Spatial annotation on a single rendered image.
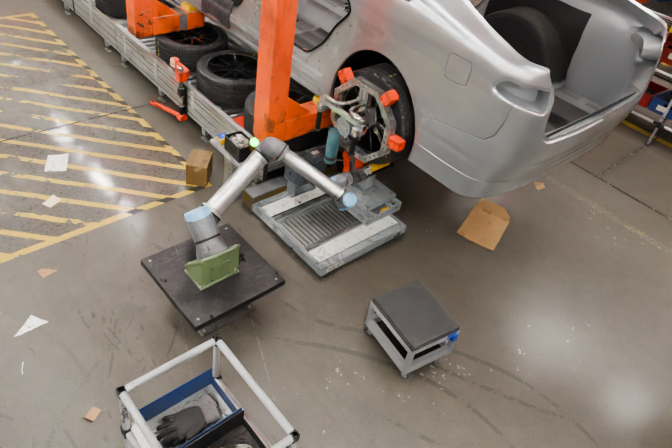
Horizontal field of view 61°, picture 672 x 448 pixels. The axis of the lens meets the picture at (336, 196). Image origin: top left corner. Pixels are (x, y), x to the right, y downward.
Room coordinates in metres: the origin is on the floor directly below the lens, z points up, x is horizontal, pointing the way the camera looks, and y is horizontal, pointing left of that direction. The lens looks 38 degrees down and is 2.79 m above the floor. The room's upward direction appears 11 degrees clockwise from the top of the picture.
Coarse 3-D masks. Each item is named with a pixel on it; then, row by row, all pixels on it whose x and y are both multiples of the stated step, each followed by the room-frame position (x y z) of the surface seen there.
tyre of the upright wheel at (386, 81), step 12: (360, 72) 3.50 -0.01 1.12; (372, 72) 3.44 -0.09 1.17; (384, 72) 3.45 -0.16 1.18; (396, 72) 3.49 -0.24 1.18; (384, 84) 3.35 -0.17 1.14; (396, 84) 3.37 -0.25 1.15; (408, 96) 3.34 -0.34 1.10; (396, 108) 3.26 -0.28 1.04; (408, 108) 3.28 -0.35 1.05; (396, 120) 3.24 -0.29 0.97; (408, 120) 3.24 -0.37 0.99; (396, 132) 3.23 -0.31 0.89; (408, 132) 3.22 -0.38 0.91; (408, 144) 3.24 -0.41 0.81; (384, 156) 3.26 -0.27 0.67; (396, 156) 3.22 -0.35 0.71
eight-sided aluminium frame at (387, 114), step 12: (348, 84) 3.45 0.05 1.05; (360, 84) 3.38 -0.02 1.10; (372, 84) 3.37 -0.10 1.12; (336, 96) 3.51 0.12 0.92; (384, 108) 3.22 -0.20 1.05; (336, 120) 3.50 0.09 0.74; (384, 120) 3.20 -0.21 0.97; (384, 132) 3.19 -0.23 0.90; (348, 144) 3.40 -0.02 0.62; (384, 144) 3.17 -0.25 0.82; (360, 156) 3.29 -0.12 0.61; (372, 156) 3.22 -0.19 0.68
